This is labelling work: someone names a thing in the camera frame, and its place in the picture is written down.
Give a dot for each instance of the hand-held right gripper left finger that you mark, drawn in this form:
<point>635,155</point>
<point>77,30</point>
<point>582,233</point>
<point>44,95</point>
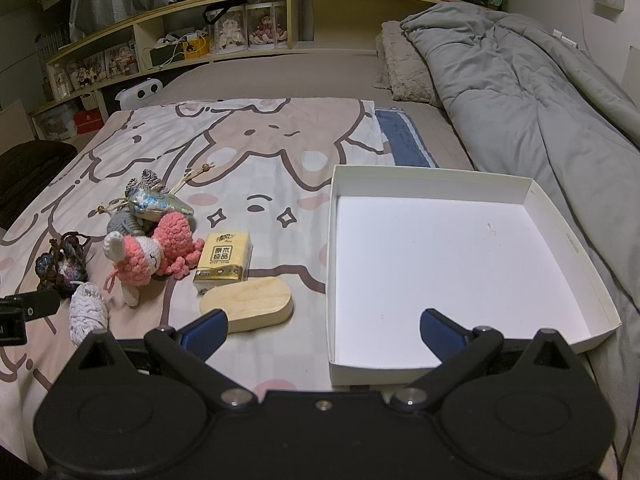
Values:
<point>205,334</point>

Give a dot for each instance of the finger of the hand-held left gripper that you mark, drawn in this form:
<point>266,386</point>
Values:
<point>42,304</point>

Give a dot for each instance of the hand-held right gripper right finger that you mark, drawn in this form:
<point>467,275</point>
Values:
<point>439,334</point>

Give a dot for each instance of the dark crochet flower pouch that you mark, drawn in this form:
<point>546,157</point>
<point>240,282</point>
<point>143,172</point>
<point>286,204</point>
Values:
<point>62,265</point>

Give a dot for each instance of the white crochet piece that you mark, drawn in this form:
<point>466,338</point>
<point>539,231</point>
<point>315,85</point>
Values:
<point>87,310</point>

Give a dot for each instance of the oval wooden block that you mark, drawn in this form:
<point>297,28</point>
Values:
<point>250,304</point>

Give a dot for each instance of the white cardboard box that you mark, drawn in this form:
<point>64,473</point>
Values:
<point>450,270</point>

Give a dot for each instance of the yellow tissue packet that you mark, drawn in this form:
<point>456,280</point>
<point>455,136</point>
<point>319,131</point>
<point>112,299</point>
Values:
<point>222,260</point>

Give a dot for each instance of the pink crochet doll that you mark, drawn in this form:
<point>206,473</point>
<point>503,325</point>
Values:
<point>145,255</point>

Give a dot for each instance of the grey crochet toy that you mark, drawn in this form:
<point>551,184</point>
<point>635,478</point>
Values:
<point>121,221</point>

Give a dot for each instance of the striped fabric scrunchie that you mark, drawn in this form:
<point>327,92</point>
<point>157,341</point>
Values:
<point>149,180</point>

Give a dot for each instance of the dark cloth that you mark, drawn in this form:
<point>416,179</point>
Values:
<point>30,180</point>

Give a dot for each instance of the printed cartoon blanket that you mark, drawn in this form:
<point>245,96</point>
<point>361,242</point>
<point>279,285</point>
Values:
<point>250,170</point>

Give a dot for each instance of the red box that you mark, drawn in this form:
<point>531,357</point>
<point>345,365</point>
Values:
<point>88,122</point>

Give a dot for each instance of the blue towel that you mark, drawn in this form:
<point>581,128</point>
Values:
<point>405,140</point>

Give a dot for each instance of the grey duvet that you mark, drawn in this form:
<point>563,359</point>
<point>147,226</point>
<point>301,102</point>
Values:
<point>525,110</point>

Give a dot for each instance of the row of small figurines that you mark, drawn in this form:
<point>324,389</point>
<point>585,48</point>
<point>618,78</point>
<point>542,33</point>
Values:
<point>105,62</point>

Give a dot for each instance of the beige fluffy pillow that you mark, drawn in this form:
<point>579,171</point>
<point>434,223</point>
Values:
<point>400,70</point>

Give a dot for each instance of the wooden headboard shelf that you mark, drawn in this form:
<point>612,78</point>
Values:
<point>293,20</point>

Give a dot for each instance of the white wall socket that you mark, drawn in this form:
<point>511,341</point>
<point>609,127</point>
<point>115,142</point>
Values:
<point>566,39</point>

